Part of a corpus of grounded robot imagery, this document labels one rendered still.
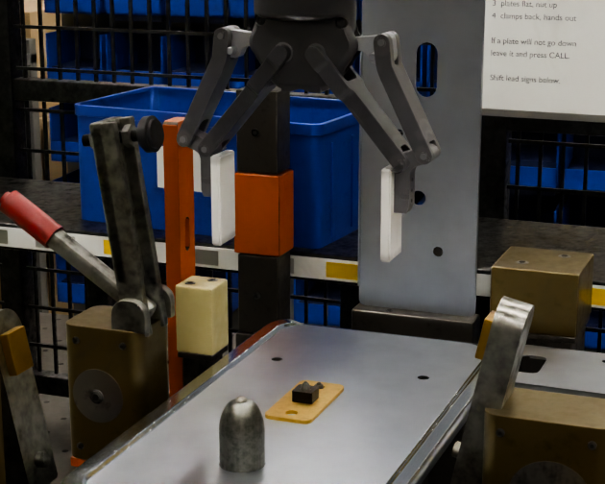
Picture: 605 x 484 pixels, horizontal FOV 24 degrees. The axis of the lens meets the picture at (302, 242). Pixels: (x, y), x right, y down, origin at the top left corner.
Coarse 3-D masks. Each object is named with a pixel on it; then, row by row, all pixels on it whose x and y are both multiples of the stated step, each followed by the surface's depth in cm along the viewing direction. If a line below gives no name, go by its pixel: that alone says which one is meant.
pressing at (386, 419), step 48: (288, 336) 126; (336, 336) 126; (384, 336) 126; (192, 384) 113; (240, 384) 114; (288, 384) 114; (384, 384) 114; (432, 384) 114; (144, 432) 103; (192, 432) 104; (288, 432) 104; (336, 432) 104; (384, 432) 104; (432, 432) 104; (96, 480) 95; (144, 480) 95; (192, 480) 95; (240, 480) 95; (288, 480) 95; (336, 480) 95; (384, 480) 95
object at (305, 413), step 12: (300, 384) 110; (312, 384) 113; (324, 384) 113; (336, 384) 113; (288, 396) 110; (300, 396) 109; (312, 396) 108; (324, 396) 110; (336, 396) 111; (276, 408) 108; (288, 408) 108; (300, 408) 108; (312, 408) 108; (324, 408) 108; (276, 420) 106; (288, 420) 106; (300, 420) 105; (312, 420) 106
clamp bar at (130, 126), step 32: (96, 128) 108; (128, 128) 109; (160, 128) 109; (96, 160) 109; (128, 160) 111; (128, 192) 109; (128, 224) 109; (128, 256) 110; (128, 288) 111; (160, 288) 113; (160, 320) 114
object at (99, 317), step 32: (96, 320) 113; (96, 352) 112; (128, 352) 111; (160, 352) 114; (96, 384) 113; (128, 384) 112; (160, 384) 115; (96, 416) 113; (128, 416) 112; (96, 448) 114
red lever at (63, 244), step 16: (16, 192) 115; (0, 208) 114; (16, 208) 114; (32, 208) 114; (16, 224) 114; (32, 224) 114; (48, 224) 114; (48, 240) 113; (64, 240) 113; (64, 256) 113; (80, 256) 113; (96, 272) 113; (112, 272) 113; (112, 288) 112
